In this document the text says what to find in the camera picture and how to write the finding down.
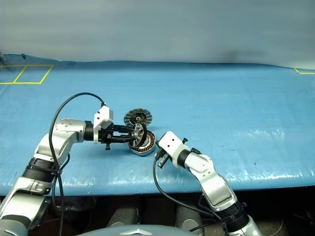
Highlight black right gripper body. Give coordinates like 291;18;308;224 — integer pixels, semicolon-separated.
157;149;173;170

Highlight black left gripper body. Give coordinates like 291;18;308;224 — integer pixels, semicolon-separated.
97;122;117;150

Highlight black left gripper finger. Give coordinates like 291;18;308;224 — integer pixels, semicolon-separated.
113;124;135;134
111;136;135;144

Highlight silver motor stator copper windings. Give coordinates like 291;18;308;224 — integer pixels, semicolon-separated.
129;131;158;156

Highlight grey motor rotor disc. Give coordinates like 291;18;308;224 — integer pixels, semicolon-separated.
123;108;154;126

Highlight grey rounded shape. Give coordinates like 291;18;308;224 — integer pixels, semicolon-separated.
176;205;205;233
107;206;140;228

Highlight blue foam table cover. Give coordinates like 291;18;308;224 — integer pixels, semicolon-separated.
0;53;315;197

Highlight grey-blue robot torso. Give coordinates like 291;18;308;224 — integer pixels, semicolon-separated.
76;223;188;236

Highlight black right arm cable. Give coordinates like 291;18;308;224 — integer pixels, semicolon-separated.
152;157;231;236

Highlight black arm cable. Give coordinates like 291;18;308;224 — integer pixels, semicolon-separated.
48;92;107;236
152;157;231;236

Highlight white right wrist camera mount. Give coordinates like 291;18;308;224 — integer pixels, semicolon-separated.
157;131;190;168

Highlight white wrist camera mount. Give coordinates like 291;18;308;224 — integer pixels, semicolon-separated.
157;131;190;168
93;105;115;144

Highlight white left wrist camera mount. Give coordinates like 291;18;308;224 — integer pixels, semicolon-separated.
93;105;115;144

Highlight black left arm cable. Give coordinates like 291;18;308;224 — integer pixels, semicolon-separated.
48;92;107;236

